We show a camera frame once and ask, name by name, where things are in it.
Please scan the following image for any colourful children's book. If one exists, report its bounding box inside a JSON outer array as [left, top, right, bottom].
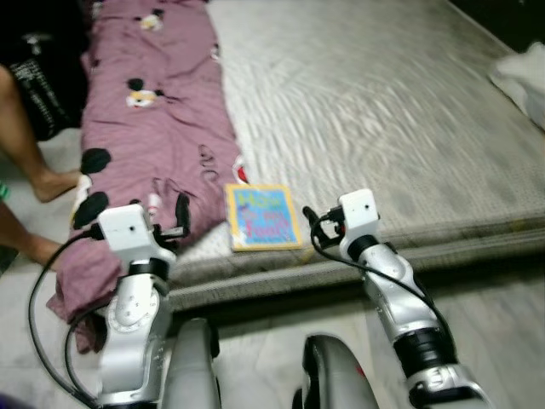
[[224, 182, 305, 253]]

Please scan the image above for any white pillow with green print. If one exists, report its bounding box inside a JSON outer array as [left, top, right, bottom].
[[490, 43, 545, 130]]

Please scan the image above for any mauve cartoon print blanket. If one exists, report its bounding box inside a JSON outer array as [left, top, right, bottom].
[[47, 0, 248, 354]]

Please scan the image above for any grey quilted mattress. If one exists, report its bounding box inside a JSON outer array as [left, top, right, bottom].
[[166, 0, 545, 289]]

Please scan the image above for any silver left robot leg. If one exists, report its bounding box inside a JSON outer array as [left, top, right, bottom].
[[160, 317, 222, 409]]

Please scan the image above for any silver robot leg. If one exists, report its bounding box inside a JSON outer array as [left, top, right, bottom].
[[160, 317, 222, 409], [294, 334, 384, 409]]

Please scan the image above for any grey dotted bed base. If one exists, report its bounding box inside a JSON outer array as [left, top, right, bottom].
[[170, 223, 545, 314]]

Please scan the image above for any silver right robot leg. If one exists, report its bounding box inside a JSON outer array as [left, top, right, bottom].
[[294, 334, 384, 409]]

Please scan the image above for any person in black clothes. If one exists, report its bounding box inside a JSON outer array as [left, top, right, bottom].
[[0, 64, 86, 274]]

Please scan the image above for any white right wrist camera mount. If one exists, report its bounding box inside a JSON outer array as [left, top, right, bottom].
[[338, 189, 380, 261]]

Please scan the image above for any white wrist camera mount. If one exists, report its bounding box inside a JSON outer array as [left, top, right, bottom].
[[96, 203, 163, 265], [338, 189, 380, 261]]

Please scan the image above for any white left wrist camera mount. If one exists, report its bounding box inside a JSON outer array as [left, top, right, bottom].
[[96, 203, 163, 265]]

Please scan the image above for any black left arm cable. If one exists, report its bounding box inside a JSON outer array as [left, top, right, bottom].
[[27, 228, 110, 406]]

